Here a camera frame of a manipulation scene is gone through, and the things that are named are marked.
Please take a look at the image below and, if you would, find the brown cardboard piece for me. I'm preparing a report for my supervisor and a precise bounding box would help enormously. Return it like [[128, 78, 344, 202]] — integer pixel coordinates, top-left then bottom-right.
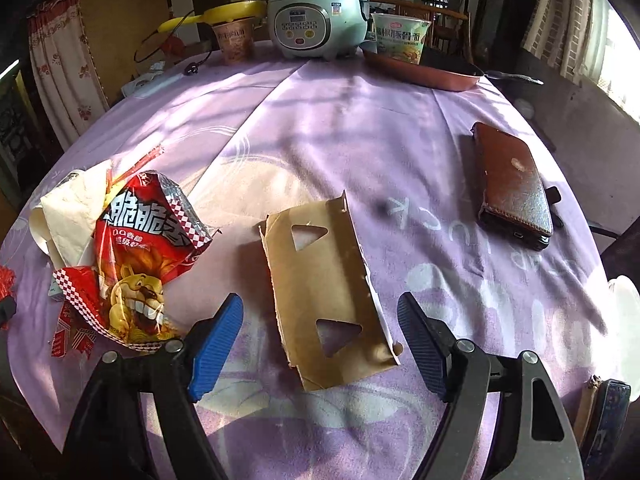
[[259, 195, 400, 391]]

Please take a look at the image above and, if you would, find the red snack bag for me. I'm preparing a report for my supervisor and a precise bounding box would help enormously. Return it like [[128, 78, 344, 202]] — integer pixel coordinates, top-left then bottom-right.
[[53, 171, 212, 352]]

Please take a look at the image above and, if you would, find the red white torn carton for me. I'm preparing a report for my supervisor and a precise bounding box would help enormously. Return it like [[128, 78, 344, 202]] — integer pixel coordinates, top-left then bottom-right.
[[0, 266, 96, 359]]

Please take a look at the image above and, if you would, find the white tissue paper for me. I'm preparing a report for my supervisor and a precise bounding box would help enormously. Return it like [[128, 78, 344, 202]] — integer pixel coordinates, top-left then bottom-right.
[[28, 159, 112, 270]]

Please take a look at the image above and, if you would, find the red frying pan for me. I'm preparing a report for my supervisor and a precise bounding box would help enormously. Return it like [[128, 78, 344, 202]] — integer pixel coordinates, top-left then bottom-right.
[[360, 41, 544, 92]]

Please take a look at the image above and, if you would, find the white plastic bag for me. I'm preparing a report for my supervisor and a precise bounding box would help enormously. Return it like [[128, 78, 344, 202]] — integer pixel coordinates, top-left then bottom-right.
[[120, 61, 165, 98]]

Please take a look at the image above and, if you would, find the floral white curtain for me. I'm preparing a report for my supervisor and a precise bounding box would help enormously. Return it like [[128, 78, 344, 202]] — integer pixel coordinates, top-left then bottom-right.
[[27, 0, 108, 150]]

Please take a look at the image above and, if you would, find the green instant noodle cup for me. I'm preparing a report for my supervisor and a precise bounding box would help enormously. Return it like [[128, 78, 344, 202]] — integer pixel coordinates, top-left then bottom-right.
[[373, 13, 432, 65]]

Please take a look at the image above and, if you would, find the brown instant noodle cup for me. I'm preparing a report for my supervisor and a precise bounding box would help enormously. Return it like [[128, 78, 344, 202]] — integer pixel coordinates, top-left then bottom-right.
[[213, 18, 254, 65]]

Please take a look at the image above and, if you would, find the wooden chair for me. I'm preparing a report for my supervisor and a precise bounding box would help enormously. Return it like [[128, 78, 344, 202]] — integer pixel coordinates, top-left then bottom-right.
[[370, 0, 471, 56]]

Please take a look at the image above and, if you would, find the window curtain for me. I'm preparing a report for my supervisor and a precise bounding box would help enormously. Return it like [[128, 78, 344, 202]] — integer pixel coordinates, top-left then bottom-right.
[[522, 0, 610, 84]]

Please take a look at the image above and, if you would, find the mint green rice cooker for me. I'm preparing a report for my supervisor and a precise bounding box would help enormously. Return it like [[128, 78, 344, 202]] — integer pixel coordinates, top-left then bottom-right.
[[267, 0, 370, 61]]

